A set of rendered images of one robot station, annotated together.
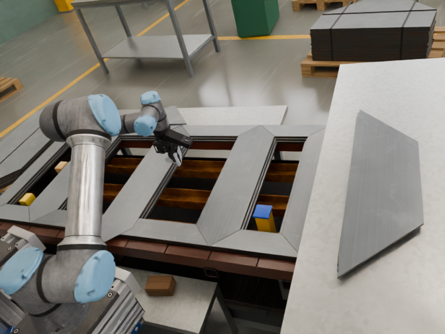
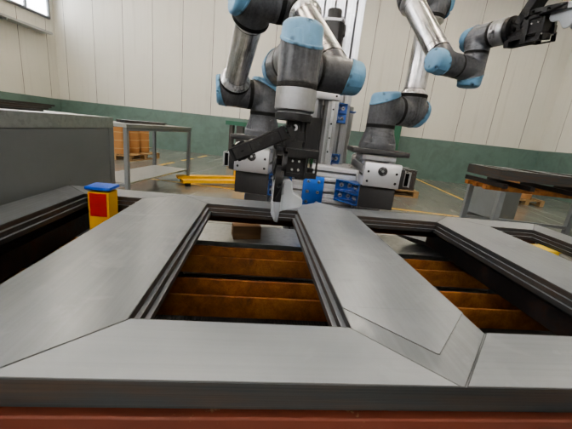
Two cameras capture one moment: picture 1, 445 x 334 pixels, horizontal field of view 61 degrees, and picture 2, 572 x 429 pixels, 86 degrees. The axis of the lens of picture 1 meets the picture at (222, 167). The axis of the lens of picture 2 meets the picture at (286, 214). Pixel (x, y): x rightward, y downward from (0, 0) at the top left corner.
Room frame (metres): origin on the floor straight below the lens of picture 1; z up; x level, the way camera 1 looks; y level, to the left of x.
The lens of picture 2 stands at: (1.87, -0.16, 1.07)
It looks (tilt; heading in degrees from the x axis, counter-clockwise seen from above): 15 degrees down; 144
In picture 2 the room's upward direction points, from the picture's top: 6 degrees clockwise
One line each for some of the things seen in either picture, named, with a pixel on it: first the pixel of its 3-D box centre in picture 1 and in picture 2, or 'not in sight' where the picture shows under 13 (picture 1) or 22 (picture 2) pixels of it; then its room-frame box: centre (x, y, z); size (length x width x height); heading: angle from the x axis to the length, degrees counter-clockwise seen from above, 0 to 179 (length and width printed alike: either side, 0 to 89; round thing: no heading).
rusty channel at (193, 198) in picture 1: (159, 196); (341, 302); (1.44, 0.34, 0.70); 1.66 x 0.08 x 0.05; 60
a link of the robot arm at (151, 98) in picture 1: (152, 107); (299, 56); (1.37, 0.19, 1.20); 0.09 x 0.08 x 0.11; 163
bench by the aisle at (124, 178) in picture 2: not in sight; (143, 155); (-3.21, 0.79, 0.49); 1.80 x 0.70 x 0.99; 138
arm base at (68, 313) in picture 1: (54, 303); (262, 124); (0.67, 0.54, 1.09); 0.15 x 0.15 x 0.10
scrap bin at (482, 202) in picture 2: not in sight; (492, 200); (-0.32, 5.79, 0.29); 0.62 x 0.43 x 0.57; 157
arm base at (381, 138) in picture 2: not in sight; (378, 136); (0.99, 0.92, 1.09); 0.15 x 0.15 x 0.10
